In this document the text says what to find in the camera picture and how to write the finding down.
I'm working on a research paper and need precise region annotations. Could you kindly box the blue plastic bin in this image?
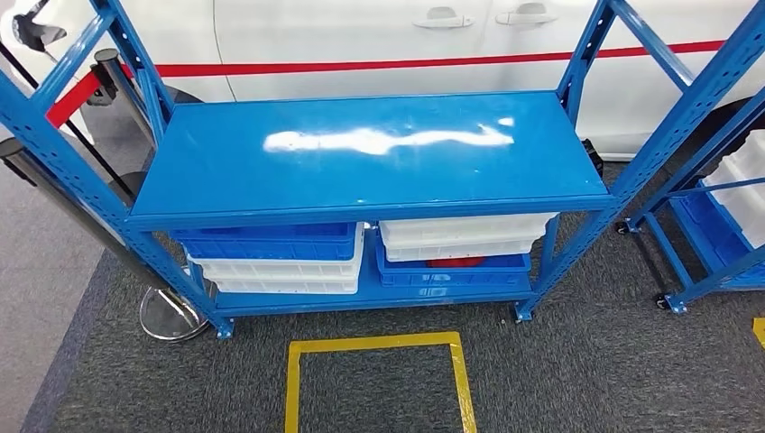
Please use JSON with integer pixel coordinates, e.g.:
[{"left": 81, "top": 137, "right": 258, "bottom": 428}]
[
  {"left": 374, "top": 238, "right": 533, "bottom": 290},
  {"left": 170, "top": 222, "right": 358, "bottom": 263},
  {"left": 668, "top": 181, "right": 765, "bottom": 288}
]

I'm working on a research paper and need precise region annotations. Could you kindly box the blue metal shelf rack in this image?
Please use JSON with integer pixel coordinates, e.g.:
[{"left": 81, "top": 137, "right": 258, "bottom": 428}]
[{"left": 0, "top": 0, "right": 765, "bottom": 341}]

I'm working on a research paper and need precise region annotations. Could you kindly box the white car door handle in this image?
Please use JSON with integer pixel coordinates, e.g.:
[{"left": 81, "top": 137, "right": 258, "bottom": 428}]
[
  {"left": 494, "top": 1, "right": 558, "bottom": 27},
  {"left": 412, "top": 5, "right": 476, "bottom": 30}
]

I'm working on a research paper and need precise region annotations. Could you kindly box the black post stanchion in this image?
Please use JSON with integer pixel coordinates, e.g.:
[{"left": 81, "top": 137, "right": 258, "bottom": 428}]
[{"left": 0, "top": 41, "right": 150, "bottom": 207}]

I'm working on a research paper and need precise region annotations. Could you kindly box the chrome base stanchion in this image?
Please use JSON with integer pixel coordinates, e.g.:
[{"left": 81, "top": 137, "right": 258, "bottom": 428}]
[{"left": 0, "top": 137, "right": 211, "bottom": 343}]

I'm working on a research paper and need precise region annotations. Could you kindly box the black top stanchion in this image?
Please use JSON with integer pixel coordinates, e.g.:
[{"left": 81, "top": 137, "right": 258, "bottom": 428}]
[{"left": 85, "top": 47, "right": 158, "bottom": 148}]

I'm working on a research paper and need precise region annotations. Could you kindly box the blue wheeled shelf rack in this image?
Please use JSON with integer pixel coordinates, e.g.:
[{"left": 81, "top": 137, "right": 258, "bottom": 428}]
[{"left": 615, "top": 83, "right": 765, "bottom": 316}]

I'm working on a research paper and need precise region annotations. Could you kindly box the white car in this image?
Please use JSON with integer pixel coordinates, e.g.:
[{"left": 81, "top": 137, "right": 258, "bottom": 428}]
[{"left": 0, "top": 0, "right": 765, "bottom": 162}]

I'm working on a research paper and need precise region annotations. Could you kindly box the red barrier belt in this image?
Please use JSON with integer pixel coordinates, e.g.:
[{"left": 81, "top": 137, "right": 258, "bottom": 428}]
[{"left": 44, "top": 39, "right": 727, "bottom": 130}]

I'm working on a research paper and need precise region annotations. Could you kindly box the white plastic bin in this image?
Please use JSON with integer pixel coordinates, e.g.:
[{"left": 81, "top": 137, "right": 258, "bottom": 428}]
[
  {"left": 378, "top": 212, "right": 560, "bottom": 263},
  {"left": 702, "top": 128, "right": 765, "bottom": 249},
  {"left": 185, "top": 222, "right": 367, "bottom": 296}
]

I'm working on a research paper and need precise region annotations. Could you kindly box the red object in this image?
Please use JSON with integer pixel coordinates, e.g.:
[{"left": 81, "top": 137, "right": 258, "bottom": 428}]
[{"left": 425, "top": 256, "right": 486, "bottom": 269}]

